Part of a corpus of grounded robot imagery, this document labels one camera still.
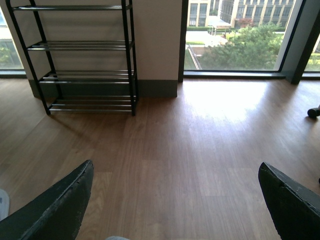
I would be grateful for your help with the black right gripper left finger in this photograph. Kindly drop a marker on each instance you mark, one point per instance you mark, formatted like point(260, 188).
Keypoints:
point(57, 213)

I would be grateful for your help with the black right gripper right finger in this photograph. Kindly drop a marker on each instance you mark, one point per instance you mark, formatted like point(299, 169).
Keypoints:
point(294, 209)

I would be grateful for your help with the grey knit sneaker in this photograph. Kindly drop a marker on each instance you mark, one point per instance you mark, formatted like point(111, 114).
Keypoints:
point(116, 238)

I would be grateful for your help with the black metal shoe rack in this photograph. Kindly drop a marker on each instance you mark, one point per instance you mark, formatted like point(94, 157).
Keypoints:
point(80, 55)

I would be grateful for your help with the white slipper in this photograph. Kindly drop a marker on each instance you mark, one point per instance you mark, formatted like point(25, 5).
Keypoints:
point(4, 204)

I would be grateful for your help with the black chair caster wheel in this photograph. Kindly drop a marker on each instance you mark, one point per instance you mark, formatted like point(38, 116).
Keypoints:
point(313, 112)

